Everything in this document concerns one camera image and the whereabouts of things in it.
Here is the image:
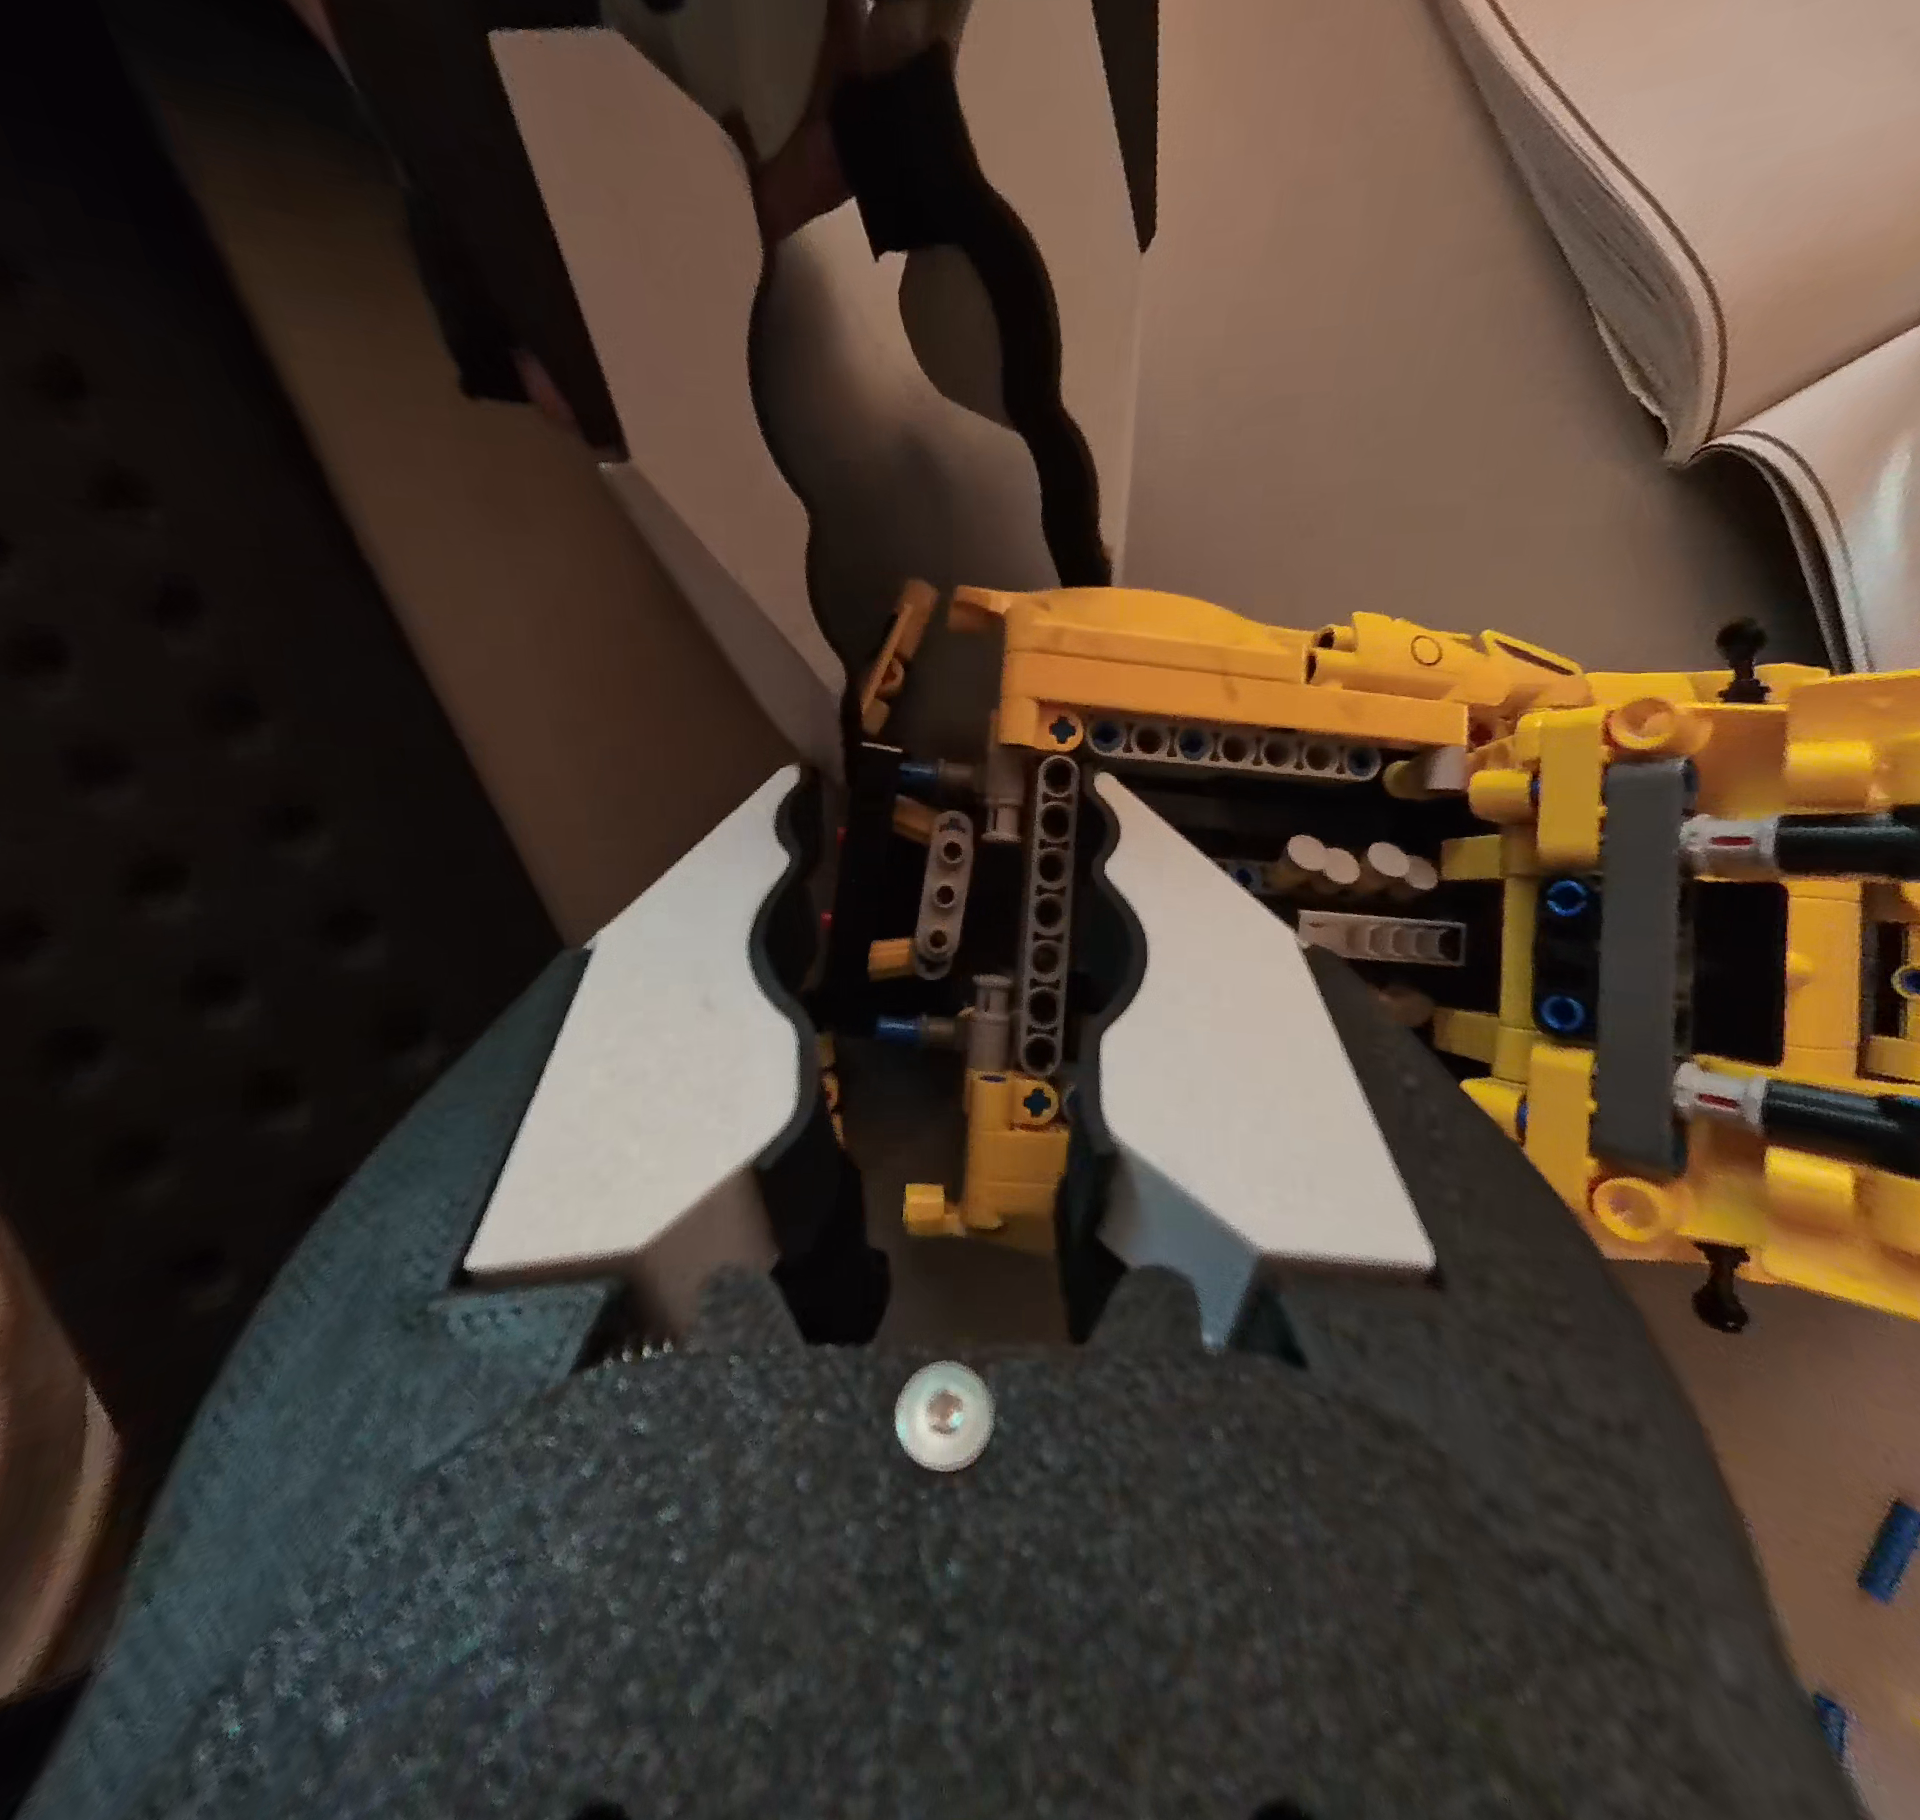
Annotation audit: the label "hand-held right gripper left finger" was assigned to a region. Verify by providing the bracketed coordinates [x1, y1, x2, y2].
[466, 767, 887, 1342]

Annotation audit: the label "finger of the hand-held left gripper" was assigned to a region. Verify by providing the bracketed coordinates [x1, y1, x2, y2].
[833, 0, 1159, 591]
[492, 27, 863, 741]

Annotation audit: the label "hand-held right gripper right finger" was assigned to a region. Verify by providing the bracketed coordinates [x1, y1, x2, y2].
[1056, 773, 1441, 1357]

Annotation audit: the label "yellow brick car model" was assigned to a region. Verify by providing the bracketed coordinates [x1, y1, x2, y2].
[884, 583, 1920, 1329]

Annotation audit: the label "grey desk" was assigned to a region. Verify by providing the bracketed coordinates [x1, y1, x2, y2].
[90, 0, 1920, 1820]

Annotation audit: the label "person's left hand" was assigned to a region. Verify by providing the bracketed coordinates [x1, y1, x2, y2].
[756, 103, 863, 243]

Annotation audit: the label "dark perforated panel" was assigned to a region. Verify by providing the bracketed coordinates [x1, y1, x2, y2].
[0, 0, 578, 1417]

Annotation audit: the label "open instruction booklet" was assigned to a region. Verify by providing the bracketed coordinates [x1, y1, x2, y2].
[1380, 0, 1920, 673]

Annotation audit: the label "beige trousers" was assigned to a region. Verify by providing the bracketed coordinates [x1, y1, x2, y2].
[0, 1220, 126, 1694]

